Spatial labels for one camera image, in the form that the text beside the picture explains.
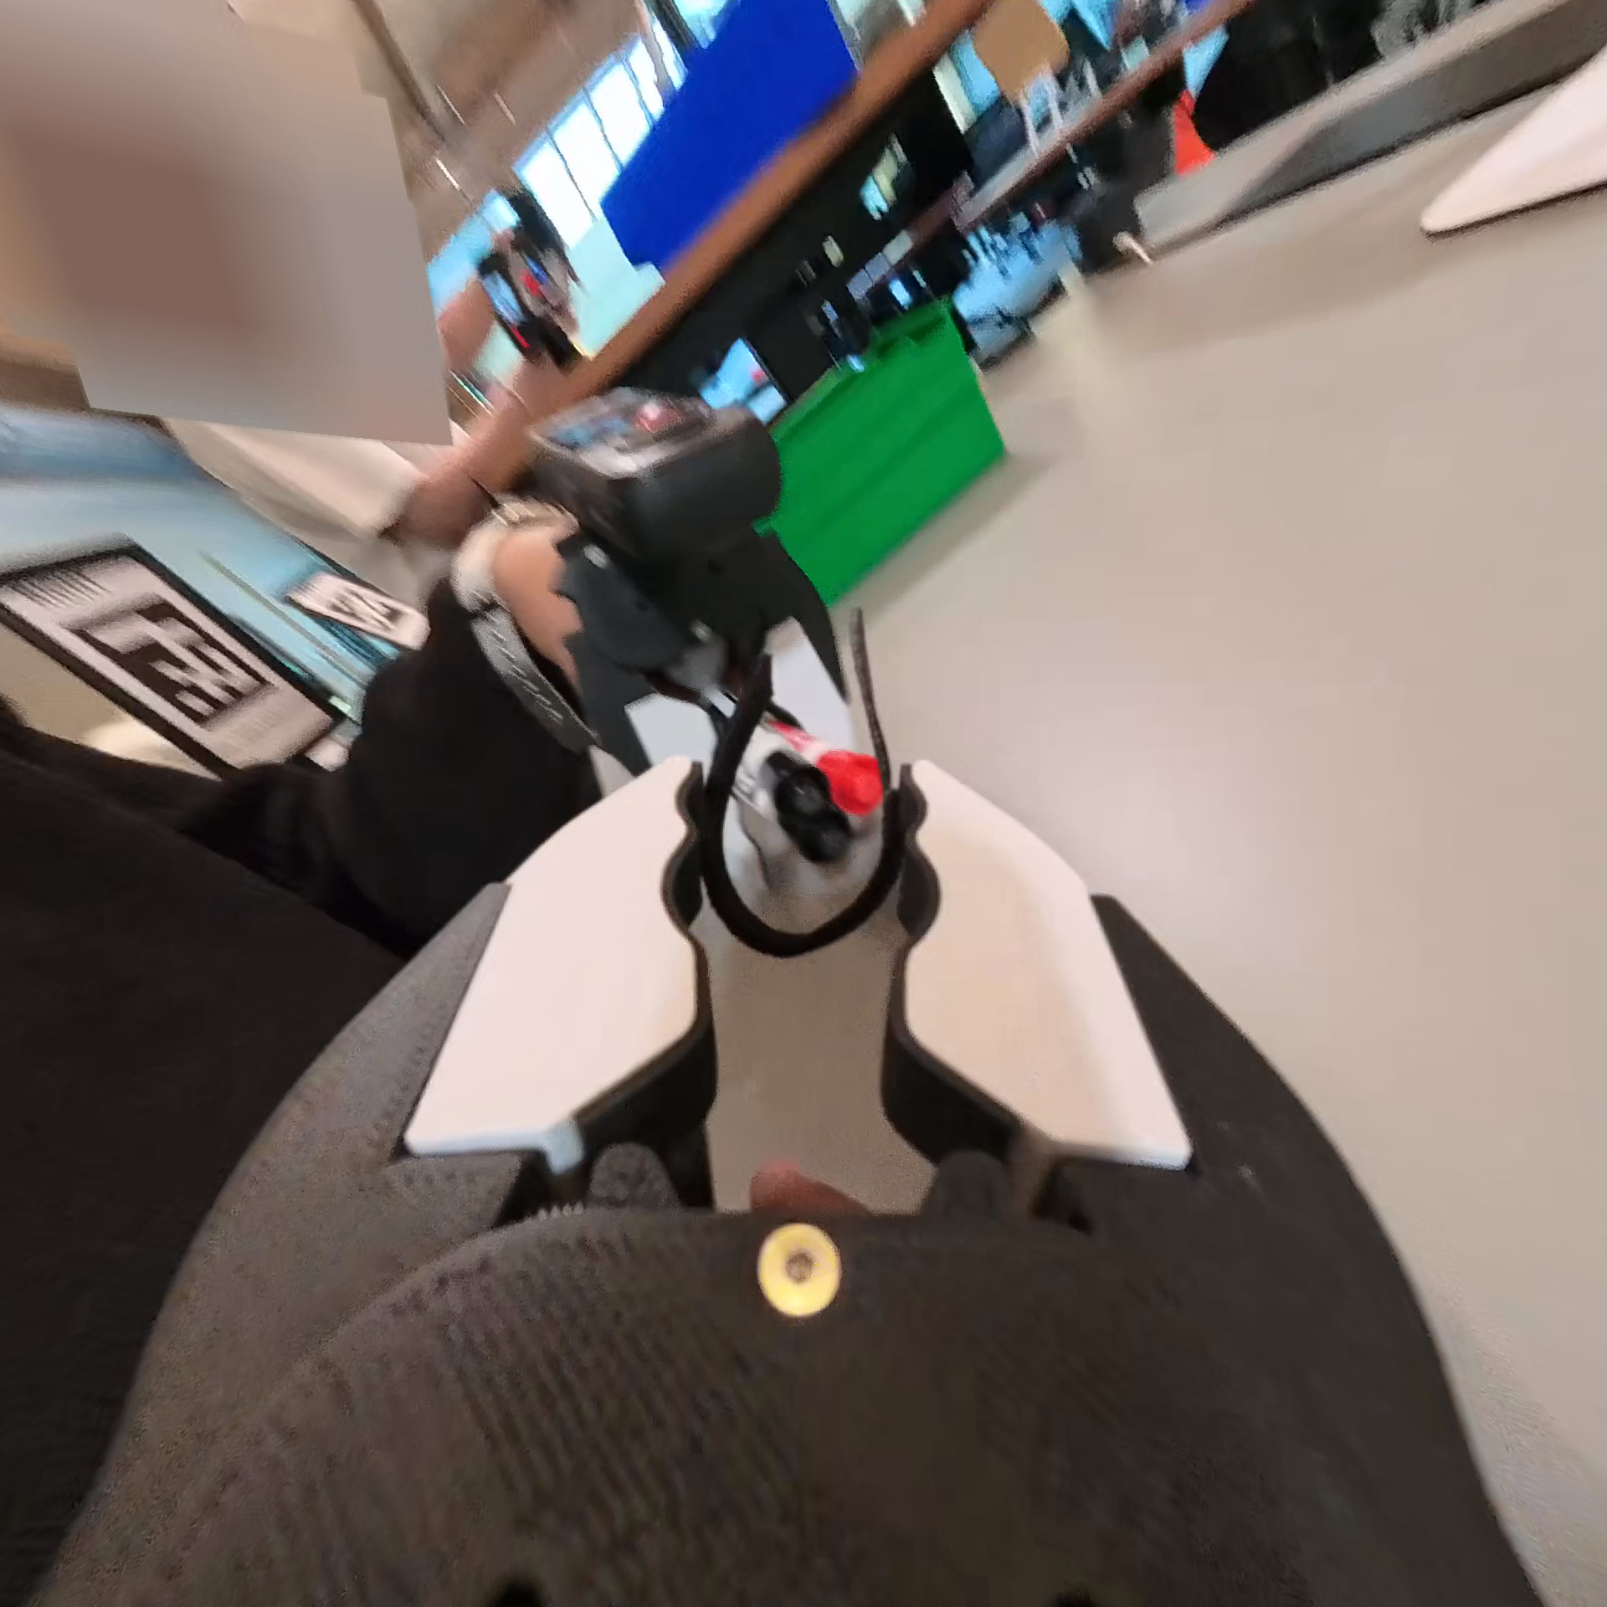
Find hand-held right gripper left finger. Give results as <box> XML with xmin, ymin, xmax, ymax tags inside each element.
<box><xmin>401</xmin><ymin>757</ymin><xmax>713</xmax><ymax>1178</ymax></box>

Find person's right hand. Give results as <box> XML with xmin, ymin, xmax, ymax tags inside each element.
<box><xmin>750</xmin><ymin>1160</ymin><xmax>867</xmax><ymax>1215</ymax></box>

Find grey mesh wrist strap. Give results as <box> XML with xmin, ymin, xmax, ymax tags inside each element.
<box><xmin>448</xmin><ymin>495</ymin><xmax>602</xmax><ymax>755</ymax></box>

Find red dry erase marker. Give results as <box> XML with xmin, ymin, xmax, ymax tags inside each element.
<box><xmin>752</xmin><ymin>722</ymin><xmax>884</xmax><ymax>817</ymax></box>

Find person's left hand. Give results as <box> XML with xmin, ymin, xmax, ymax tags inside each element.
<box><xmin>491</xmin><ymin>521</ymin><xmax>584</xmax><ymax>688</ymax></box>

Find person's left forearm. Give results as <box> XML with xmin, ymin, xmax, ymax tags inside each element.
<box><xmin>175</xmin><ymin>583</ymin><xmax>604</xmax><ymax>956</ymax></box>

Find black velcro strap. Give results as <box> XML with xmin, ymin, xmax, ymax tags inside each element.
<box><xmin>695</xmin><ymin>608</ymin><xmax>908</xmax><ymax>958</ymax></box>

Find small black-white tag card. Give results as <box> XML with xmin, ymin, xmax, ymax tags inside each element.
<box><xmin>286</xmin><ymin>573</ymin><xmax>430</xmax><ymax>655</ymax></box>

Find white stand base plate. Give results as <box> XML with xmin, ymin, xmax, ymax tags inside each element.
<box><xmin>1417</xmin><ymin>57</ymin><xmax>1607</xmax><ymax>236</ymax></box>

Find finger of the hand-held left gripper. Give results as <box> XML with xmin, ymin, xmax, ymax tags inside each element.
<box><xmin>619</xmin><ymin>690</ymin><xmax>727</xmax><ymax>786</ymax></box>

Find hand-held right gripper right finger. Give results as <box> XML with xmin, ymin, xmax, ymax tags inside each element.
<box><xmin>881</xmin><ymin>759</ymin><xmax>1193</xmax><ymax>1172</ymax></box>

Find framed black-white tag sign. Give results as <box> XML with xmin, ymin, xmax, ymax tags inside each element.
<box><xmin>0</xmin><ymin>544</ymin><xmax>342</xmax><ymax>776</ymax></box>

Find blue board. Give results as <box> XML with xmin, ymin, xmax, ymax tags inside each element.
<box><xmin>602</xmin><ymin>0</ymin><xmax>861</xmax><ymax>271</ymax></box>

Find green plastic bin stack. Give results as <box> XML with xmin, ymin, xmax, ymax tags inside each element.
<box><xmin>766</xmin><ymin>300</ymin><xmax>1005</xmax><ymax>605</ymax></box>

